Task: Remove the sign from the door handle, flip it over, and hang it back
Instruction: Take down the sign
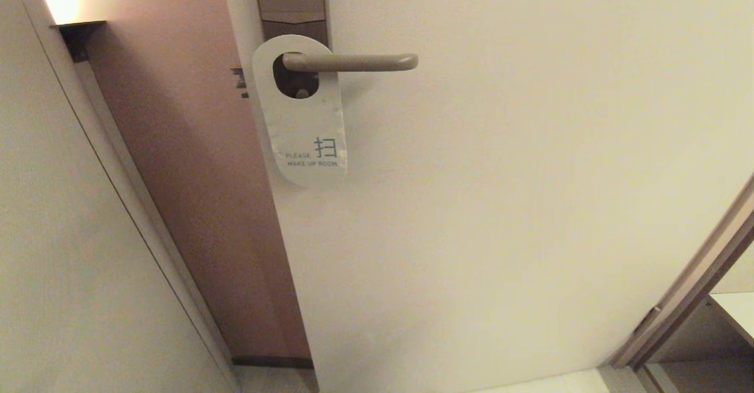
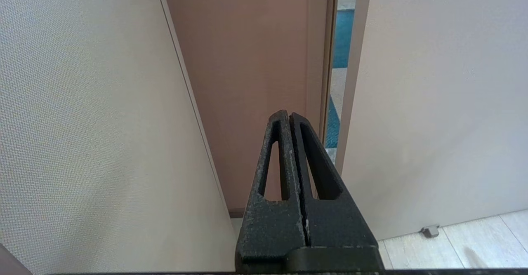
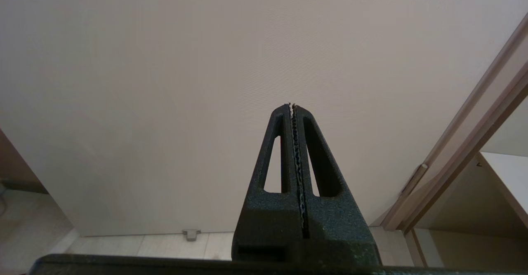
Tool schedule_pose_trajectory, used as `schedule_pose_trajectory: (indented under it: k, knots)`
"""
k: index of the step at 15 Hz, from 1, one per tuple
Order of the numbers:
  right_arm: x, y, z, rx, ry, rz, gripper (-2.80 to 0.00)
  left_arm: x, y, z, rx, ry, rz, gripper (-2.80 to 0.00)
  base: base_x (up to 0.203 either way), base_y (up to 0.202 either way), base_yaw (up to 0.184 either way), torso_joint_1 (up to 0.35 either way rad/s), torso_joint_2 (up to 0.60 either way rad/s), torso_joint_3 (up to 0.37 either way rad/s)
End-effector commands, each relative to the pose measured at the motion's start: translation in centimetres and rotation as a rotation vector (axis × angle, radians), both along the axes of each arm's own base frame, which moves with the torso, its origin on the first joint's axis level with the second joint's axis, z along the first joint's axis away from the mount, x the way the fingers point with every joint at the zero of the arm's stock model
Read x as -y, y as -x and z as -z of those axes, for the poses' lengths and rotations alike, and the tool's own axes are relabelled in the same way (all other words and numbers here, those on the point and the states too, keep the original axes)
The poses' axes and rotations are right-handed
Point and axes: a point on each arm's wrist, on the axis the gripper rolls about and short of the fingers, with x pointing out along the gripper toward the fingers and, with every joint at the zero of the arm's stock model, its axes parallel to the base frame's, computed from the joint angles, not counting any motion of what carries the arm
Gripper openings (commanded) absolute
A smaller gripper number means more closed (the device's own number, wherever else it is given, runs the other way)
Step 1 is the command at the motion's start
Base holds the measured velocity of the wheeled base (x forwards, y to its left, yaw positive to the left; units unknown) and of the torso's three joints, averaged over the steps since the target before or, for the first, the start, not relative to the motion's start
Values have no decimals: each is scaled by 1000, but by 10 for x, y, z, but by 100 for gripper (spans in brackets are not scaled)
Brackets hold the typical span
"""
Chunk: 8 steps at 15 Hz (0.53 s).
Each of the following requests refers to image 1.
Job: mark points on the blue and white door hanger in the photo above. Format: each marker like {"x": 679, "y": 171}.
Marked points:
{"x": 303, "y": 128}

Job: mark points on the white room door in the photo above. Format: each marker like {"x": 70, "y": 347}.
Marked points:
{"x": 500, "y": 204}

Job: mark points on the white shelf board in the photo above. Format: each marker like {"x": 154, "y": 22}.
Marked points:
{"x": 739, "y": 310}

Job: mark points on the brown door frame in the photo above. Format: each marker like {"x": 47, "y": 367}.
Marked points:
{"x": 689, "y": 287}

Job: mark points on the black wall lamp bracket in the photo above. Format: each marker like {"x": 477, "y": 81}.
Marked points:
{"x": 79, "y": 36}

